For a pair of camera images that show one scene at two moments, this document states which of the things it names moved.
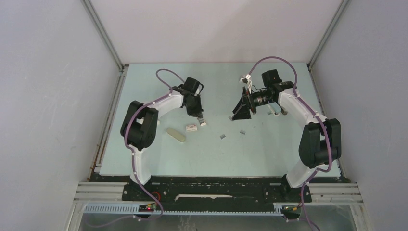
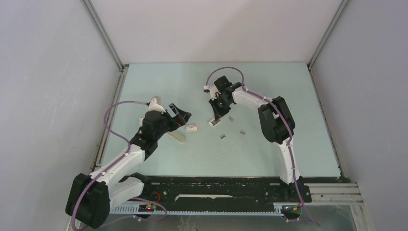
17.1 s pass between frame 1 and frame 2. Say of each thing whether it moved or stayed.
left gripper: moved
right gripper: moved
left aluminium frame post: stayed
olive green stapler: stayed
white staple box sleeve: stayed
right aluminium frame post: stayed
